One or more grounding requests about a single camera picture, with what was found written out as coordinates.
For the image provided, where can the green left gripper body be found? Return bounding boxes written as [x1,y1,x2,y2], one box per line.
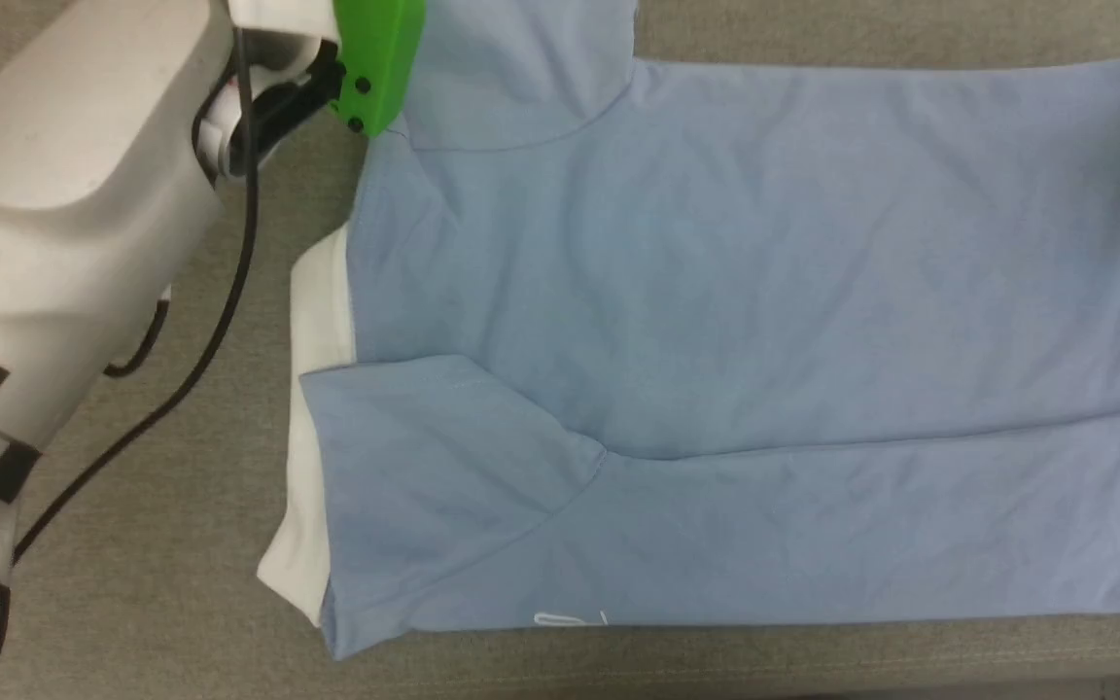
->
[225,0,427,178]

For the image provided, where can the blue polo shirt white collar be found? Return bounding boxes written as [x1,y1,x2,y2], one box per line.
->
[257,0,1120,662]

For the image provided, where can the thin black cable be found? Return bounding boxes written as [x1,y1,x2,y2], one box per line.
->
[101,299,172,379]
[11,27,263,565]

